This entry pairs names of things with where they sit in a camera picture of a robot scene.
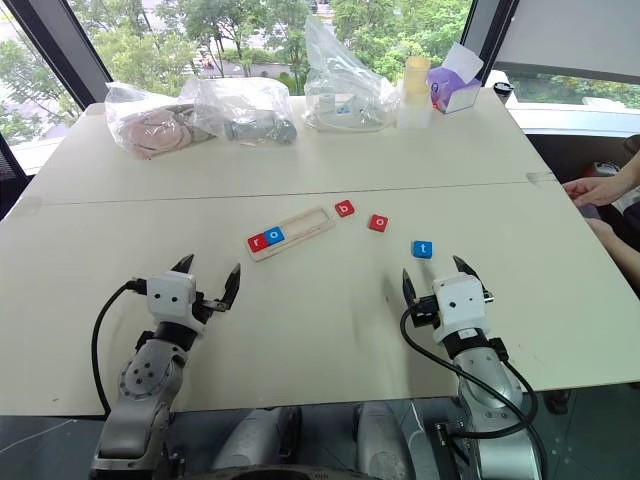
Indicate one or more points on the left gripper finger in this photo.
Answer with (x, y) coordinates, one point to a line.
(232, 290)
(186, 265)

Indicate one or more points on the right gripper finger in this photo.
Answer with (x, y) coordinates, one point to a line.
(409, 287)
(462, 267)

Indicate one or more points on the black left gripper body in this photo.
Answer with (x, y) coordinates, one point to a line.
(202, 307)

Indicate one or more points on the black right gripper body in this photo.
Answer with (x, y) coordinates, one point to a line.
(426, 311)

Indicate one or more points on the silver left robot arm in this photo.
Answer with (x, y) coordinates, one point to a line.
(145, 395)

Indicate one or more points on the bystander bare forearm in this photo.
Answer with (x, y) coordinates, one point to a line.
(627, 175)

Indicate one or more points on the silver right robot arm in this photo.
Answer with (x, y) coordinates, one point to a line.
(492, 395)

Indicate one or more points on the blue tile letter t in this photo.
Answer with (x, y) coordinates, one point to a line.
(423, 249)

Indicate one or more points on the red tile letter r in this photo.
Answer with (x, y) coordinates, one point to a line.
(257, 243)

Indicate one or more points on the blue tile letter o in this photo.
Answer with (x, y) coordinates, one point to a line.
(274, 236)

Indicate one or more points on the red tile letter o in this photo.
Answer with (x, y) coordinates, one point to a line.
(380, 222)

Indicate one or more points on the wooden letter tray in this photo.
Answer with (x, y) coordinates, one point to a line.
(305, 223)

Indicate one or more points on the red tile letter b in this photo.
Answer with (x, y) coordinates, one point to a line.
(344, 208)

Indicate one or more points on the bystander bare hand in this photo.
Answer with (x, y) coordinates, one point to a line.
(592, 191)

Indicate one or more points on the plastic bag with pink items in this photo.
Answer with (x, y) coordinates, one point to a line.
(150, 132)

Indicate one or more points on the plastic bag with grey items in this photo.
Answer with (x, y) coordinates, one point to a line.
(260, 129)

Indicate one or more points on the translucent white container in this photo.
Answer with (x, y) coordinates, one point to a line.
(414, 116)

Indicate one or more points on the black chair wheel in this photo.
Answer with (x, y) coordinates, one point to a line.
(558, 401)

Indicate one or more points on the purple tissue box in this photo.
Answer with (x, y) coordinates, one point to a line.
(457, 92)

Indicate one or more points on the black lidded cup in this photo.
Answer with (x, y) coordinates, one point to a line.
(504, 94)

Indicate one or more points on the yellow cup stack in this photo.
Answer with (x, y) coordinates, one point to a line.
(416, 80)

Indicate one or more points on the black chair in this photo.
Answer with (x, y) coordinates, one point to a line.
(9, 175)

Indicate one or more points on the clear bag with white items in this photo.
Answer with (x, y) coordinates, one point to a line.
(345, 90)

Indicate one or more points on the grey roller blind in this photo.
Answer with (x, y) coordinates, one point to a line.
(570, 35)

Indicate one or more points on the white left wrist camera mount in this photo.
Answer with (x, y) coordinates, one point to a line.
(170, 295)

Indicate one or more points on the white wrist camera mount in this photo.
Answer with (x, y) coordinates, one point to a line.
(460, 305)
(170, 295)

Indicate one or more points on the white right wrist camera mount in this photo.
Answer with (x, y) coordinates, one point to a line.
(460, 305)

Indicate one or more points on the black window frame pillar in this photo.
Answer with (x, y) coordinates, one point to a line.
(480, 22)
(60, 50)

